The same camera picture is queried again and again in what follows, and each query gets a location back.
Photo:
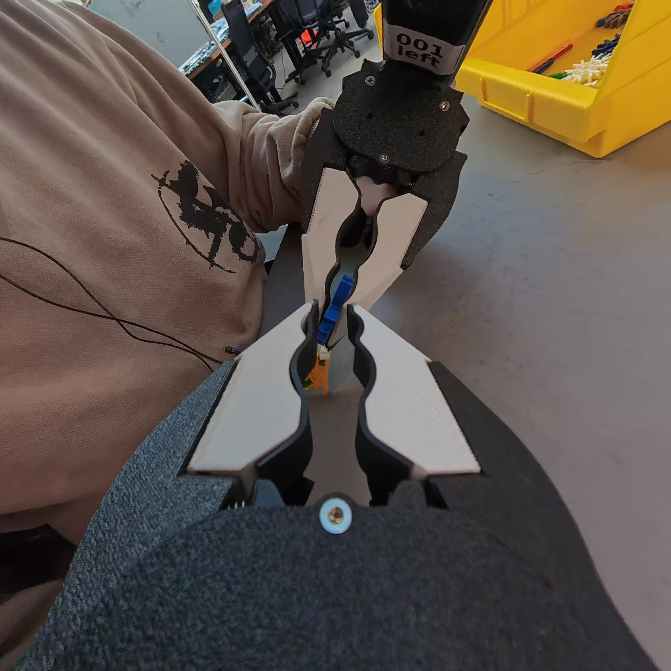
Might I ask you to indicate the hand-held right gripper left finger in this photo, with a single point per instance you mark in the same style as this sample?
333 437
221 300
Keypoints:
246 414

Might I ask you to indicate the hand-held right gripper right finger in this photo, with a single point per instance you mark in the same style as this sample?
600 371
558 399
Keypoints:
419 419

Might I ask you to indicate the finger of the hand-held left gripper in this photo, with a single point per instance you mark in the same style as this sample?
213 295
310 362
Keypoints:
398 236
322 236

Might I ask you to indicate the blue snowflake connector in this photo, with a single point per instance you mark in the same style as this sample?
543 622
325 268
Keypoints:
331 317

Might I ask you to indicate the yellow plastic bin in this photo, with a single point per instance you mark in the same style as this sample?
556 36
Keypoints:
550 110

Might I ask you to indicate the person's left forearm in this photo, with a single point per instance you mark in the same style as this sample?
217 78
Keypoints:
272 157

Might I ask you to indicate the grey desk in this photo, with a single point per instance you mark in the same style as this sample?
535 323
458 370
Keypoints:
524 314

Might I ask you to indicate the black mesh office chair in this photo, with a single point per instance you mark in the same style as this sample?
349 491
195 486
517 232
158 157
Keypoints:
325 21
251 52

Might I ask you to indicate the white slanted pole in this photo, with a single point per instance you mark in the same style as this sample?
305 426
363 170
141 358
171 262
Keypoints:
228 52

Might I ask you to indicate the pile of toy pieces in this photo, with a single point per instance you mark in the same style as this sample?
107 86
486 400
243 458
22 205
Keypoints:
587 68

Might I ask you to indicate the cluttered work table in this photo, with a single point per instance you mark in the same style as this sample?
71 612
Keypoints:
209 52

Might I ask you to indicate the person's beige hoodie torso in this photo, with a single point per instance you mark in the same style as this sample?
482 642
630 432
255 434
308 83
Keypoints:
78 209

